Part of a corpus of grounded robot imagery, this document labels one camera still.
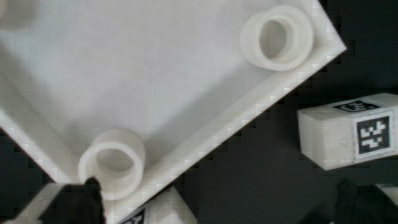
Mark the white table leg with tag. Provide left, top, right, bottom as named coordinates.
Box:
left=118, top=187, right=200, bottom=224

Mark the white leg front right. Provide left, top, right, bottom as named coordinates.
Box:
left=297, top=93, right=398, bottom=170

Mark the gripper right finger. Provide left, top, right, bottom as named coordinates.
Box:
left=329, top=179, right=398, bottom=224

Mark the white square tabletop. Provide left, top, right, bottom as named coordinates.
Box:
left=0, top=0, right=345, bottom=224

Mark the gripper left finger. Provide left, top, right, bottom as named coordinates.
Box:
left=10, top=176, right=109, bottom=224

